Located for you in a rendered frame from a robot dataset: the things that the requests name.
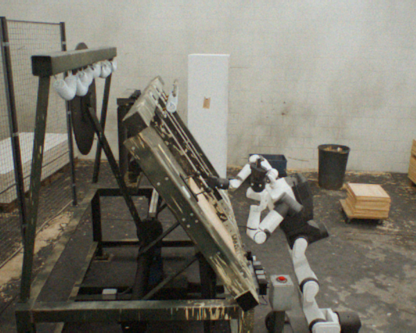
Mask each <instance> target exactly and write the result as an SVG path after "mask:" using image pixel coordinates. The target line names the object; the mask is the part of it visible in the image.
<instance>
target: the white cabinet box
mask: <svg viewBox="0 0 416 333"><path fill-rule="evenodd" d="M229 59H230V54H209V53H192V54H190V55H188V128H189V130H190V131H191V133H192V135H193V136H194V137H195V138H196V140H197V141H198V144H199V145H200V147H201V149H202V150H203V151H204V153H205V155H206V156H207V158H208V159H209V160H210V162H211V163H212V164H213V166H214V168H215V169H216V170H217V172H218V174H219V176H220V177H221V178H225V179H226V163H227V122H228V100H229Z"/></svg>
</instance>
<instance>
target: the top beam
mask: <svg viewBox="0 0 416 333"><path fill-rule="evenodd" d="M155 83H157V84H158V85H159V87H160V89H161V90H162V89H163V87H164V81H163V80H162V78H161V76H160V75H158V76H156V77H155V78H154V79H152V80H151V81H150V83H149V84H148V86H147V87H146V89H145V90H144V91H143V92H142V94H141V95H140V96H139V98H138V99H137V100H136V101H135V103H134V105H133V107H132V108H131V109H130V111H129V113H127V115H126V116H125V117H124V118H123V120H122V122H123V123H124V125H125V126H126V128H127V129H128V130H129V132H130V134H131V135H132V136H133V137H134V136H135V135H137V134H138V133H140V132H141V131H143V130H145V129H146V128H147V127H149V124H150V121H151V119H152V117H153V114H154V112H155V107H156V104H155V102H154V100H153V99H152V97H151V96H150V93H151V92H152V94H154V96H155V98H156V100H157V101H158V99H159V95H158V94H157V92H156V91H155V88H154V86H156V85H155ZM156 87H157V86H156ZM157 89H158V88H157ZM158 91H159V90H158ZM159 93H160V94H161V92H159Z"/></svg>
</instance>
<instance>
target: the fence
mask: <svg viewBox="0 0 416 333"><path fill-rule="evenodd" d="M154 148H155V149H156V151H157V153H158V155H159V156H160V157H161V159H162V160H163V161H164V163H165V164H166V166H167V167H168V168H169V170H170V171H171V173H172V174H173V175H174V177H175V179H176V180H177V182H178V183H179V184H180V186H184V188H185V189H186V190H187V192H188V193H189V195H190V201H191V202H192V203H193V204H194V205H195V207H196V209H197V210H198V212H202V213H203V214H204V216H205V218H206V219H207V222H208V223H207V225H208V226H209V227H210V229H211V231H212V232H213V233H214V235H215V236H216V238H217V239H218V240H219V242H220V245H221V246H222V247H223V248H224V249H225V251H226V253H227V254H228V255H229V257H230V258H231V260H232V261H233V262H234V264H235V265H236V267H237V268H238V269H239V270H240V269H242V264H241V263H240V261H239V260H238V258H237V257H236V255H235V254H234V252H233V251H232V249H231V248H230V247H229V246H228V245H227V243H226V241H225V240H224V239H223V237H222V236H221V234H220V232H219V230H218V228H217V227H216V226H215V225H214V224H213V222H212V221H211V219H210V218H209V216H208V215H207V213H206V212H205V211H204V209H203V208H202V206H201V204H200V203H198V202H197V201H196V199H195V198H194V197H193V195H192V194H191V192H190V191H189V189H188V188H187V186H186V185H185V184H184V182H183V181H182V180H181V178H180V177H179V173H178V172H177V169H176V168H175V166H174V165H173V163H172V161H169V160H168V159H167V157H166V156H167V155H166V154H165V153H163V151H162V150H161V148H160V147H159V144H157V145H156V146H154Z"/></svg>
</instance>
